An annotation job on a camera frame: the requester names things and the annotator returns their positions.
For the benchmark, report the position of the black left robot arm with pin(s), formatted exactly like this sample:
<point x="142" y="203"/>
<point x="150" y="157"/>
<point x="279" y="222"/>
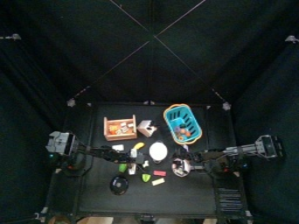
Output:
<point x="98" y="152"/>

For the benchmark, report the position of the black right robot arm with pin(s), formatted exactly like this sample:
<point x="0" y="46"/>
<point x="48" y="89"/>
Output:
<point x="240" y="150"/>

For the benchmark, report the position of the green-sided starfruit piece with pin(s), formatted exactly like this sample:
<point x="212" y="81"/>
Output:
<point x="145" y="177"/>

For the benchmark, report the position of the wooden toy toolbox crate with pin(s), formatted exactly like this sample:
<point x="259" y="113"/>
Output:
<point x="106" y="137"/>

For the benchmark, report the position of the small purple toy piece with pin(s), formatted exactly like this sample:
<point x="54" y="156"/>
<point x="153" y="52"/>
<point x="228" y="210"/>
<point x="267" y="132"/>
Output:
<point x="185" y="147"/>

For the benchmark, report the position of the white round toy pan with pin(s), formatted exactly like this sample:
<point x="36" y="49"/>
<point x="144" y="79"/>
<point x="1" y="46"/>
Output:
<point x="157" y="151"/>

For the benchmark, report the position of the white pink toy pot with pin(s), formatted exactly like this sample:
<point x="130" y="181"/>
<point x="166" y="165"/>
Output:
<point x="180" y="168"/>

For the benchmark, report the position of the yellow toy banana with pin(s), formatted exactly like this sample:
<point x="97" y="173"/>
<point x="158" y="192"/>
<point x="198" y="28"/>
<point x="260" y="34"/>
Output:
<point x="137" y="145"/>

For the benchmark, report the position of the red striped toy block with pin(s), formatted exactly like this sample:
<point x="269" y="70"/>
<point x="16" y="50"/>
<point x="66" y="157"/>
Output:
<point x="158" y="173"/>

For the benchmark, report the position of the white speckled toy block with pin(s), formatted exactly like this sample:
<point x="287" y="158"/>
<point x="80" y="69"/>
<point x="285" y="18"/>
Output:
<point x="117" y="147"/>

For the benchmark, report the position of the cream toy block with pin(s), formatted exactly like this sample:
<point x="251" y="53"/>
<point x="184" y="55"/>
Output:
<point x="157" y="182"/>

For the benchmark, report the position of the orange ball in basket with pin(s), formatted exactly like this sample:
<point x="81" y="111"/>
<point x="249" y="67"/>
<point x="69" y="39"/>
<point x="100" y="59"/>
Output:
<point x="186" y="134"/>

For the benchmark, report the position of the black round plate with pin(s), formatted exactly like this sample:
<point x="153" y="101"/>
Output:
<point x="118" y="185"/>

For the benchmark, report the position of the purple toy in basket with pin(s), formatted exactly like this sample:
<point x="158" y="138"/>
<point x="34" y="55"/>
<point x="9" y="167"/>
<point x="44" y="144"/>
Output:
<point x="177" y="129"/>

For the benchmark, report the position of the white toy in crate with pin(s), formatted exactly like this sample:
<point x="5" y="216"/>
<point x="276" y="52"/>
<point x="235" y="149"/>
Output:
<point x="124" y="128"/>

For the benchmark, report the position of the orange toy in crate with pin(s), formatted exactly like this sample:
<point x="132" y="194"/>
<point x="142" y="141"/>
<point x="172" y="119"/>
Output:
<point x="113" y="130"/>

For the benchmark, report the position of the blue basket with orange rim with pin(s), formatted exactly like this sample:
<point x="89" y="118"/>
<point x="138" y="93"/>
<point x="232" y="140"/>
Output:
<point x="176" y="113"/>

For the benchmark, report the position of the white text label sticker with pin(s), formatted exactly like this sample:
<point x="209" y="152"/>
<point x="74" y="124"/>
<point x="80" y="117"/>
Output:
<point x="229" y="199"/>

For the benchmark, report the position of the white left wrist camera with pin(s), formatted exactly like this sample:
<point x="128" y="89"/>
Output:
<point x="133" y="152"/>

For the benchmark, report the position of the grey metal frame bracket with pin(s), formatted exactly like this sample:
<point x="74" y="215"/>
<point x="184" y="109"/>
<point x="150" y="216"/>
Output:
<point x="70" y="102"/>
<point x="14" y="37"/>
<point x="291" y="38"/>
<point x="148" y="102"/>
<point x="225" y="106"/>

